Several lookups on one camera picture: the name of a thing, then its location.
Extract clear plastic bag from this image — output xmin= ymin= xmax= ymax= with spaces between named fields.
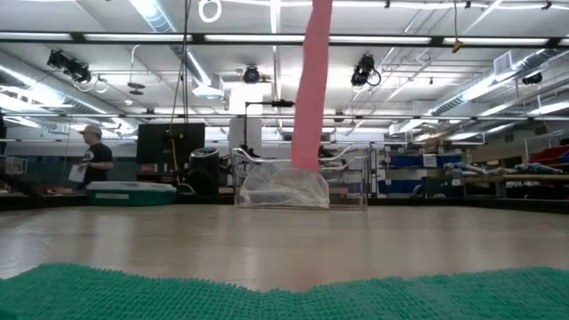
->
xmin=238 ymin=162 xmax=331 ymax=210

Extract clear plastic bin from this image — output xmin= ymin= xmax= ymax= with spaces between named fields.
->
xmin=229 ymin=144 xmax=370 ymax=210

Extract pink elastic bandage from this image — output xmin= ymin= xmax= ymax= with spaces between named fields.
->
xmin=291 ymin=0 xmax=333 ymax=172

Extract green elastic bandage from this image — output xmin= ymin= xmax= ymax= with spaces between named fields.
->
xmin=0 ymin=262 xmax=569 ymax=320

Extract black background robot rig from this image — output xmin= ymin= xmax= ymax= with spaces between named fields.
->
xmin=243 ymin=100 xmax=334 ymax=160

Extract blue storage bin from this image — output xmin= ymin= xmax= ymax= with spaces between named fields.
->
xmin=389 ymin=153 xmax=463 ymax=169
xmin=377 ymin=177 xmax=428 ymax=196

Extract black monitor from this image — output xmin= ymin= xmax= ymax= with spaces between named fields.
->
xmin=136 ymin=123 xmax=206 ymax=165

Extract teal printed box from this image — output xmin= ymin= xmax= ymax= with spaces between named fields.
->
xmin=86 ymin=180 xmax=178 ymax=206

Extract person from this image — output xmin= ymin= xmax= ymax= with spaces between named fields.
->
xmin=68 ymin=124 xmax=115 ymax=188

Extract yellow hanging hook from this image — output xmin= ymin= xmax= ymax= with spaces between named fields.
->
xmin=451 ymin=0 xmax=464 ymax=54

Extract wooden workbench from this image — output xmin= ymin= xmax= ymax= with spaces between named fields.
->
xmin=461 ymin=172 xmax=569 ymax=199

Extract red storage bin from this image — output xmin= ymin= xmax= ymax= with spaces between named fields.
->
xmin=528 ymin=145 xmax=569 ymax=166

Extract hanging black cable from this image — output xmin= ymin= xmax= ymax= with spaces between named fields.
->
xmin=168 ymin=0 xmax=193 ymax=183

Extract white cable ring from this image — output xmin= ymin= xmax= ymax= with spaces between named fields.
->
xmin=197 ymin=0 xmax=222 ymax=24

